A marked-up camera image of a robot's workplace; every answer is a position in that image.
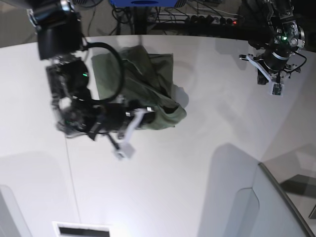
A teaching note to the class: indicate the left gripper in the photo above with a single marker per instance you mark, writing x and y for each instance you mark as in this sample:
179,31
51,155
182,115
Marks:
271,66

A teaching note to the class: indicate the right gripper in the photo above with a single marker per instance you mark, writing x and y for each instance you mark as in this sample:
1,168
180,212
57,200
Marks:
117,121

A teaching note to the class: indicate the green t-shirt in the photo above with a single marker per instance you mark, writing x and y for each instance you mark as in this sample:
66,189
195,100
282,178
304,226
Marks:
148,80

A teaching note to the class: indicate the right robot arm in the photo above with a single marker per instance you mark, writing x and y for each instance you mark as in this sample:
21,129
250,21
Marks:
59,36

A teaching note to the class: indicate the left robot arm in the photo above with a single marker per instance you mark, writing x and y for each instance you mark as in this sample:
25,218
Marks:
285,36

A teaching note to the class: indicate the black power strip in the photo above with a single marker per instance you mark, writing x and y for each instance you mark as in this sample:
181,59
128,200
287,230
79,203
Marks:
191,18

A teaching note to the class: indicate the blue box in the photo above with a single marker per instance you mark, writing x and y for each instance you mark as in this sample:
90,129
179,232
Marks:
144,3

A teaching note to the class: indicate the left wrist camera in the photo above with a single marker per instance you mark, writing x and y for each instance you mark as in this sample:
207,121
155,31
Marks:
275,89

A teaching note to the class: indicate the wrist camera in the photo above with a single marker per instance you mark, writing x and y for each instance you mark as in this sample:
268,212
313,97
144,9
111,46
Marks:
123,151
275,89

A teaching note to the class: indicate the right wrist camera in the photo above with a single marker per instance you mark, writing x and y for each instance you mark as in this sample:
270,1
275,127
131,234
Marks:
123,151

